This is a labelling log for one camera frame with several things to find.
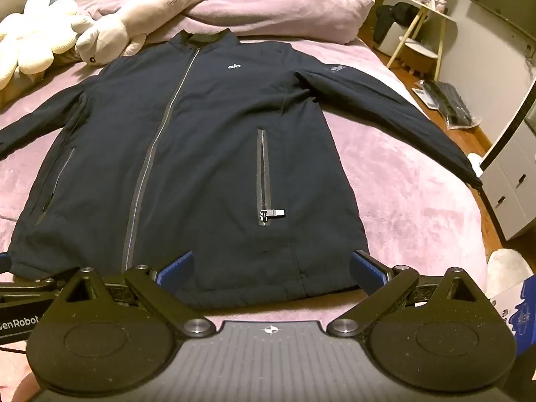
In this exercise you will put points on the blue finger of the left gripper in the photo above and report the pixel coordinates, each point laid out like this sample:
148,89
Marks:
5,262

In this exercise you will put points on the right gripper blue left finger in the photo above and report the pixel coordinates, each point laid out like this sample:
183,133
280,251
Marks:
174,274

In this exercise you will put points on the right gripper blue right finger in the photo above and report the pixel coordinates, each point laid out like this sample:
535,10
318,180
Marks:
369,274

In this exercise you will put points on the dark navy zip jacket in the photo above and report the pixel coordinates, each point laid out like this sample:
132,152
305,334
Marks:
209,145

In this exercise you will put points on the black clothes by table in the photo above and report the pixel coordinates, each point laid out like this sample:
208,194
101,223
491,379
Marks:
386,15

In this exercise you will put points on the purple bed blanket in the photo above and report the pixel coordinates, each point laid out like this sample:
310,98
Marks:
414,211

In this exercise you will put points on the white fluffy slipper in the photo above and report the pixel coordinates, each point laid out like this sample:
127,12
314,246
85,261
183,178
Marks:
506,268

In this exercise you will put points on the white drawer cabinet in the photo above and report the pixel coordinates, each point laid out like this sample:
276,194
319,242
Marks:
508,173

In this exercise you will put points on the black bag on floor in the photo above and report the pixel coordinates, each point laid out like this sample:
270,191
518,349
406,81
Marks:
443,98

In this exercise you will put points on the cream flower plush pillow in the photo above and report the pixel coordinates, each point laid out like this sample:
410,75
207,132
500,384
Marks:
30,40

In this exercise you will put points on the round stool under table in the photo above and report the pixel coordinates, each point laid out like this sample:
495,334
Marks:
417,58

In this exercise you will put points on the long pink plush toy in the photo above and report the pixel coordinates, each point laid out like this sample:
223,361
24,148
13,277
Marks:
123,32

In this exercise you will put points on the yellow legged side table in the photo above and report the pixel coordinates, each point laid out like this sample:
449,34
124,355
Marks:
413,34

